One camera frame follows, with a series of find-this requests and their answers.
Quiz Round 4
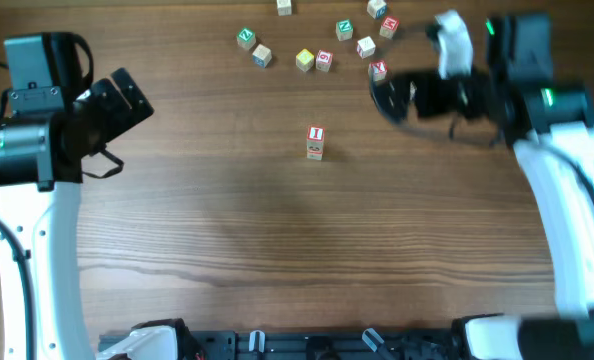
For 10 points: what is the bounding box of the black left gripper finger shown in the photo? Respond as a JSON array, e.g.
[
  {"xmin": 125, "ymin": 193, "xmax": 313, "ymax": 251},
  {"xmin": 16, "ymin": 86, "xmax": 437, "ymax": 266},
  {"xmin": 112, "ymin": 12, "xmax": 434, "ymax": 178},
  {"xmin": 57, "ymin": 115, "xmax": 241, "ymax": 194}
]
[
  {"xmin": 111, "ymin": 68, "xmax": 154, "ymax": 125},
  {"xmin": 91, "ymin": 77, "xmax": 136, "ymax": 138}
]

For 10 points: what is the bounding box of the red I letter block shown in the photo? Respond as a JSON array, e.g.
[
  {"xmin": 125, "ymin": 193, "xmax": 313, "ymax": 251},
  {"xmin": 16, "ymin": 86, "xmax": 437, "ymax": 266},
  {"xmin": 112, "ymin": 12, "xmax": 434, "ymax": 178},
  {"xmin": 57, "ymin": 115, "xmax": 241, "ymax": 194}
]
[{"xmin": 307, "ymin": 126, "xmax": 325, "ymax": 143}]

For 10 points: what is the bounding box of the yellow soccer ball block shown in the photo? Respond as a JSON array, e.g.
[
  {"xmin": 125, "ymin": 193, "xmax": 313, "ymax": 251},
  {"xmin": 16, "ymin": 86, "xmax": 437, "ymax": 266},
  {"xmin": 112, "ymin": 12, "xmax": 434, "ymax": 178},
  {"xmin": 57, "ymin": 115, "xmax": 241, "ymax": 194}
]
[{"xmin": 306, "ymin": 141, "xmax": 324, "ymax": 154}]

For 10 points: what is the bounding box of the red A letter block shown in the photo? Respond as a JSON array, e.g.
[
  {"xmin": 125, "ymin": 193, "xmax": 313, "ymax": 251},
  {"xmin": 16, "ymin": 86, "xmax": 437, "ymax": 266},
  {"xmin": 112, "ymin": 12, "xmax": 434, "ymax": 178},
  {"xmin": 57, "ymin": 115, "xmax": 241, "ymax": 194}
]
[{"xmin": 306, "ymin": 153, "xmax": 323, "ymax": 161}]

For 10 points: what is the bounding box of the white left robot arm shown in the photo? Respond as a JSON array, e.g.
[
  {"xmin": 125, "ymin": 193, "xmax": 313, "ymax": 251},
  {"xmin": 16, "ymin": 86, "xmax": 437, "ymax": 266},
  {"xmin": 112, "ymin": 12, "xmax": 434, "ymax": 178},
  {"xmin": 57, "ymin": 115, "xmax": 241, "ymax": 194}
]
[{"xmin": 0, "ymin": 32, "xmax": 153, "ymax": 359}]

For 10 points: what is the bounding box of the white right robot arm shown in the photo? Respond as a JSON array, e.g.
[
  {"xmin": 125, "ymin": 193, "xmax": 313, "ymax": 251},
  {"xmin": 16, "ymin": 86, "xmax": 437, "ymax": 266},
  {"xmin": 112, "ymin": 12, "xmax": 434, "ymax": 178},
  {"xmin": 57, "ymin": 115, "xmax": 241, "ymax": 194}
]
[{"xmin": 370, "ymin": 11, "xmax": 594, "ymax": 359}]

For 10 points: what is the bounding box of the blue X letter block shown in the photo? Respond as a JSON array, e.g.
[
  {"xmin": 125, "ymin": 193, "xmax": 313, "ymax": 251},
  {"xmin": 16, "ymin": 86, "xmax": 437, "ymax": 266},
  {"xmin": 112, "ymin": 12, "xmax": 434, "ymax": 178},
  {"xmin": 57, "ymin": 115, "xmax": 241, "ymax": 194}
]
[{"xmin": 409, "ymin": 81, "xmax": 417, "ymax": 101}]

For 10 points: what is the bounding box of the red Y letter block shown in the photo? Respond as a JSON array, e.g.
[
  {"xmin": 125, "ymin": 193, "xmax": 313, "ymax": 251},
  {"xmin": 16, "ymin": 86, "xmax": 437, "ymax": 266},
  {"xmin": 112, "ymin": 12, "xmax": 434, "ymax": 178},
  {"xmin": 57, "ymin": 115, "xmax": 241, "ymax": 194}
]
[{"xmin": 368, "ymin": 60, "xmax": 388, "ymax": 82}]

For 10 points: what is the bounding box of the white red sided block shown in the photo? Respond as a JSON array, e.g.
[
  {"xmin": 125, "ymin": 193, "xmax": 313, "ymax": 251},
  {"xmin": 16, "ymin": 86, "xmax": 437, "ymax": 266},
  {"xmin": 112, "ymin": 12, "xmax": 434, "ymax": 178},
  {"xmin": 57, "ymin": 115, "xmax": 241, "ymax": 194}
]
[{"xmin": 356, "ymin": 36, "xmax": 376, "ymax": 59}]

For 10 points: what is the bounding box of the red M letter block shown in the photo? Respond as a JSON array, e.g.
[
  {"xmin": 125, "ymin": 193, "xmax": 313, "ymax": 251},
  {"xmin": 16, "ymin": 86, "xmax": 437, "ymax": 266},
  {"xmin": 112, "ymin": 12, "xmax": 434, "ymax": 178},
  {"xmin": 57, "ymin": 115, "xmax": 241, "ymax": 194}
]
[{"xmin": 379, "ymin": 16, "xmax": 400, "ymax": 39}]

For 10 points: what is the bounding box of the red 9 number block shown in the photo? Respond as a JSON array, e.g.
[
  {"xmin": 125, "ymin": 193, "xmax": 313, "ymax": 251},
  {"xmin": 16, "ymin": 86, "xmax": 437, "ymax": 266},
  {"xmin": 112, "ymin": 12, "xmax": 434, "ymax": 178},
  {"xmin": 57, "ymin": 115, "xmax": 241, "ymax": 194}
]
[{"xmin": 315, "ymin": 50, "xmax": 333, "ymax": 72}]

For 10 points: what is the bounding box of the green N letter block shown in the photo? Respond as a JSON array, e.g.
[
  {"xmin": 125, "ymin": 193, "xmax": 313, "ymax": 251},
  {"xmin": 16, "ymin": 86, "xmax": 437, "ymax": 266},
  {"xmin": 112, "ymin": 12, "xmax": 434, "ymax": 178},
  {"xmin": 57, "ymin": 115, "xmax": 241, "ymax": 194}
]
[{"xmin": 336, "ymin": 19, "xmax": 353, "ymax": 41}]

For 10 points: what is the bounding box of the blue sided far block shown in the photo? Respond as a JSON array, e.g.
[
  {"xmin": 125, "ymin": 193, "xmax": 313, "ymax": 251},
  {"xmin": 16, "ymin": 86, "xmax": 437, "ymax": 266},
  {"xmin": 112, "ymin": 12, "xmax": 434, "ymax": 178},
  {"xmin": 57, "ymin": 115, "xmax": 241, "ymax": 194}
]
[{"xmin": 367, "ymin": 0, "xmax": 387, "ymax": 19}]

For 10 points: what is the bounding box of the yellow top wooden block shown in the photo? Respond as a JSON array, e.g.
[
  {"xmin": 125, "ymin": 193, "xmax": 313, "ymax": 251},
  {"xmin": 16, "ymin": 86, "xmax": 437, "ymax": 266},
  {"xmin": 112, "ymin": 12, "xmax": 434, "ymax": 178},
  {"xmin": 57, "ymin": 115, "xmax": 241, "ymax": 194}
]
[{"xmin": 296, "ymin": 49, "xmax": 314, "ymax": 72}]

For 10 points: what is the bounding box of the green Z letter block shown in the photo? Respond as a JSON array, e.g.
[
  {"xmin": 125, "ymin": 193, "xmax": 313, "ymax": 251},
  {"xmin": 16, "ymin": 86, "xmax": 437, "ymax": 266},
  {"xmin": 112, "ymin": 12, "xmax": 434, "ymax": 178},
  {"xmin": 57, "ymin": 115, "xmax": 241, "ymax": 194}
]
[{"xmin": 236, "ymin": 27, "xmax": 256, "ymax": 51}]

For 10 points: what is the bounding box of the blue sided wooden block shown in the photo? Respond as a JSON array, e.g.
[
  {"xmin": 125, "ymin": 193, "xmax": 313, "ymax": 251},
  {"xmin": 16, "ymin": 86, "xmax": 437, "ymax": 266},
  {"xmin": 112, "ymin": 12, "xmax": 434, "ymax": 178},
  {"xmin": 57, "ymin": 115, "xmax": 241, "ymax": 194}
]
[{"xmin": 252, "ymin": 44, "xmax": 272, "ymax": 68}]

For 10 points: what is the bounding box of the plain wooden block far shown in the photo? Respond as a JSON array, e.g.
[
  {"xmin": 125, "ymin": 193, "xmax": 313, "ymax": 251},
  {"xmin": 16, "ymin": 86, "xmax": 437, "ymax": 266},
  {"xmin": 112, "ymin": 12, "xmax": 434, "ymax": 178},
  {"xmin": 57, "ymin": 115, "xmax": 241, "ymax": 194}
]
[{"xmin": 276, "ymin": 0, "xmax": 292, "ymax": 16}]

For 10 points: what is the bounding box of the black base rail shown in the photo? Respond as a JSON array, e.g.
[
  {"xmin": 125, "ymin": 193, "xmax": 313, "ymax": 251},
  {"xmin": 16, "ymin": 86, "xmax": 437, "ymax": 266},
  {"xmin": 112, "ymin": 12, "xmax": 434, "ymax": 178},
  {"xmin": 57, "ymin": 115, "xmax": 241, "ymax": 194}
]
[{"xmin": 97, "ymin": 318, "xmax": 473, "ymax": 360}]

